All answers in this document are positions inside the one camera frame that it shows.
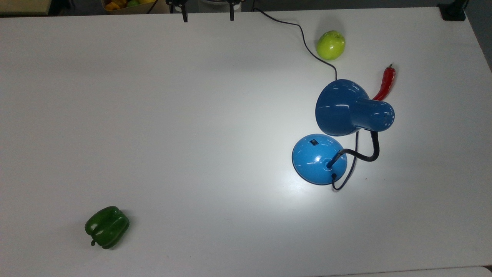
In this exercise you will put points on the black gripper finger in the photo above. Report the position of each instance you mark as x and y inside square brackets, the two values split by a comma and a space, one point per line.
[185, 13]
[232, 11]

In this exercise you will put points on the blue desk lamp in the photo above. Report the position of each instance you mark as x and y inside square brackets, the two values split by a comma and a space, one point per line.
[338, 107]

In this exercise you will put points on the small green toy fruit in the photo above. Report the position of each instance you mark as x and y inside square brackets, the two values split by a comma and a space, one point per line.
[133, 3]

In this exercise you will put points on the cardboard box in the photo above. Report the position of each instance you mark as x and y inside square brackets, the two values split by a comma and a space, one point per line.
[127, 12]

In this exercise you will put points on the orange yellow toy fruit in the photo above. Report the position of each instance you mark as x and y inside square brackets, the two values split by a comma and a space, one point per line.
[114, 5]

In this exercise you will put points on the green apple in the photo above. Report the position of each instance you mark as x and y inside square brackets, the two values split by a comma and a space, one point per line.
[330, 45]

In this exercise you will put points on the beige side table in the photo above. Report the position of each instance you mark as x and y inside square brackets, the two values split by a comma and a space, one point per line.
[23, 7]

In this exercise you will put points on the red chili pepper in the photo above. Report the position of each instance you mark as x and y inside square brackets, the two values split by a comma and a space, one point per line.
[388, 80]

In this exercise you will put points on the green bell pepper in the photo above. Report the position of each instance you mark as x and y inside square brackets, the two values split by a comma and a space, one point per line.
[107, 227]

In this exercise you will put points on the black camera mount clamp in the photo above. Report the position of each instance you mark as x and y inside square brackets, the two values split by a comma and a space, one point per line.
[452, 11]

